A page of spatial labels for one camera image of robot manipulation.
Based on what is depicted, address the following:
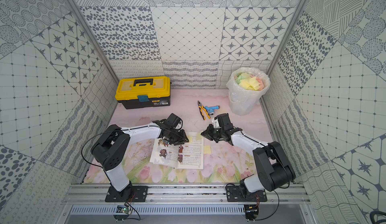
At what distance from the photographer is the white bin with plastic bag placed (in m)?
0.86

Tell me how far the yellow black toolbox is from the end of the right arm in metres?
0.40

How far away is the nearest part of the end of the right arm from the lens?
2.22 ft
